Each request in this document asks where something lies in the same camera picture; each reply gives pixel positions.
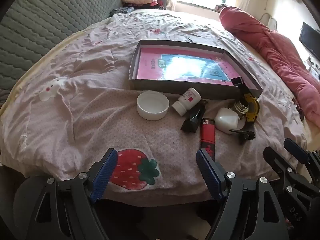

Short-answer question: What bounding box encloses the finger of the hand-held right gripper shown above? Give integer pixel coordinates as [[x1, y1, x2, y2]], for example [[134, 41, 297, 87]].
[[263, 146, 302, 197], [284, 138, 320, 180]]

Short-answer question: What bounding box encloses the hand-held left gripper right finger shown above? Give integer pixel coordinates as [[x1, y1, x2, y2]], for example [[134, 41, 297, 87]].
[[196, 149, 285, 240]]

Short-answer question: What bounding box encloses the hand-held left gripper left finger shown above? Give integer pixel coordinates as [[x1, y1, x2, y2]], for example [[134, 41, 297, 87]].
[[32, 148, 118, 240]]

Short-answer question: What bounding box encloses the black hair clip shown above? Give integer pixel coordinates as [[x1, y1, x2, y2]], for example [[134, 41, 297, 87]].
[[229, 127, 256, 145]]

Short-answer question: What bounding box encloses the red lighter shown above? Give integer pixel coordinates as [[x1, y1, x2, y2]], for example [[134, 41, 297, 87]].
[[199, 118, 217, 160]]

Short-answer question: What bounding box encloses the white earbuds case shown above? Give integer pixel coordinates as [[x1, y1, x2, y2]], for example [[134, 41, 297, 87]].
[[214, 107, 240, 132]]

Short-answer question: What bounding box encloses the yellow black tape measure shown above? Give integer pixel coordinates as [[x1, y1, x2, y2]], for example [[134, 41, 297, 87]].
[[230, 76, 260, 123]]

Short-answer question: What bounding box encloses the shiny metal bracelet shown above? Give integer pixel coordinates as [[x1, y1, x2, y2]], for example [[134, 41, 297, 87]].
[[234, 99, 250, 120]]

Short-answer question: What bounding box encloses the white pill bottle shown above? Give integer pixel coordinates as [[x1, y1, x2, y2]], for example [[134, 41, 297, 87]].
[[171, 87, 202, 117]]

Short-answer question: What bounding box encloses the white round plastic lid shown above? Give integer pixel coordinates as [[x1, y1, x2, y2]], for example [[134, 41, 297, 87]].
[[136, 91, 170, 121]]

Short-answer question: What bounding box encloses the grey cardboard box tray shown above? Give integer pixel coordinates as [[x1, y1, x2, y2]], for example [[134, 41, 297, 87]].
[[129, 39, 263, 100]]

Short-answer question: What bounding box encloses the black lipstick tube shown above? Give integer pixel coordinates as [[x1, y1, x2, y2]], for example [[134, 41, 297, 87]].
[[180, 102, 207, 133]]

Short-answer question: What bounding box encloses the clutter on television stand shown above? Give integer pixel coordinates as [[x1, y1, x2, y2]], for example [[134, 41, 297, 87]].
[[305, 57, 320, 78]]

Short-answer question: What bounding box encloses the red quilted blanket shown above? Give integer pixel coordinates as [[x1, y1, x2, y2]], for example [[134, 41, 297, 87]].
[[219, 6, 320, 128]]

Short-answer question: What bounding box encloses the black television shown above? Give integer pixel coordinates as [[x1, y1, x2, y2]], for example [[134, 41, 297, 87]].
[[299, 22, 320, 61]]

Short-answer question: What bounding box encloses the pink and blue book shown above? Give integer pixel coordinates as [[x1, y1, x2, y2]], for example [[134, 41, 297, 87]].
[[136, 47, 240, 83]]

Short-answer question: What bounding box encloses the dark patterned cloth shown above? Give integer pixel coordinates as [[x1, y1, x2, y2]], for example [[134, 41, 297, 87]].
[[110, 6, 135, 17]]

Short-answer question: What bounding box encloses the grey quilted headboard cover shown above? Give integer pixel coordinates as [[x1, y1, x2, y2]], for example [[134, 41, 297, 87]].
[[0, 0, 124, 98]]

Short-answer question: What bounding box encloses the dark brown strap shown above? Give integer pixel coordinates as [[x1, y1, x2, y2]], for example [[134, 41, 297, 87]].
[[292, 99, 305, 121]]

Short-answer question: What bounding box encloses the white cable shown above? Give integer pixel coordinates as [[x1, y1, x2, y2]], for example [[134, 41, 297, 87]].
[[260, 11, 278, 30]]

